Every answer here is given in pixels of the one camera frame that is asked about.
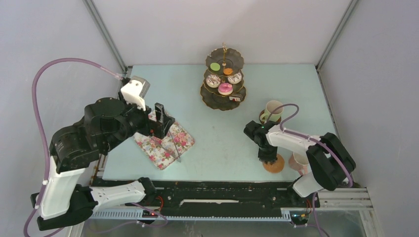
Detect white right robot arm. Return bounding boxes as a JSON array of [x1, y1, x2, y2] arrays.
[[244, 121, 356, 206]]

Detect woven rattan coaster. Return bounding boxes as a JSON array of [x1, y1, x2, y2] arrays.
[[259, 110, 282, 124], [262, 154, 285, 173]]

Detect right aluminium frame post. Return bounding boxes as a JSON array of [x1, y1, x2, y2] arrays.
[[316, 0, 360, 72]]

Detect cream paper cup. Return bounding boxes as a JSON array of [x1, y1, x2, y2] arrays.
[[264, 100, 284, 121]]

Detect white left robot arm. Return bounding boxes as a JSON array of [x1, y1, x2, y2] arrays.
[[31, 97, 175, 231]]

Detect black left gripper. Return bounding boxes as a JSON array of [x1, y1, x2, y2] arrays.
[[105, 90, 176, 151]]

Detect pink mug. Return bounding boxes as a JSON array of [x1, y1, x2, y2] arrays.
[[288, 152, 309, 176]]

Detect orange tart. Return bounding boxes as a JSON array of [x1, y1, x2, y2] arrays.
[[218, 83, 233, 95]]

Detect left aluminium frame post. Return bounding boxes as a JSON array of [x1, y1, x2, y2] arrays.
[[83, 0, 128, 72]]

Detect aluminium frame post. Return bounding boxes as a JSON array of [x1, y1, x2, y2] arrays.
[[316, 0, 360, 72], [83, 0, 128, 72]]

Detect stainless steel serving tongs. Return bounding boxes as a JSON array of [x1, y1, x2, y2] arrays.
[[149, 129, 182, 163]]

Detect floral square tray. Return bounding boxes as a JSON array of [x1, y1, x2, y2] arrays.
[[133, 122, 195, 170]]

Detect chocolate drizzled donut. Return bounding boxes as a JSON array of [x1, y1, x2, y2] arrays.
[[227, 72, 243, 84]]

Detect green macaron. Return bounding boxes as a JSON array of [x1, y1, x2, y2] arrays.
[[209, 62, 221, 72]]

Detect small orange pastry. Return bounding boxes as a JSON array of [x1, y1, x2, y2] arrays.
[[223, 68, 234, 76]]

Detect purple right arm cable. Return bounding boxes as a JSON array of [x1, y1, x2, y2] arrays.
[[265, 103, 354, 237]]

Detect three tier dessert stand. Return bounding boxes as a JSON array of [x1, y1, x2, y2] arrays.
[[200, 43, 247, 111]]

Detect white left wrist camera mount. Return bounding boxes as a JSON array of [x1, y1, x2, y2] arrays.
[[120, 76, 151, 111]]

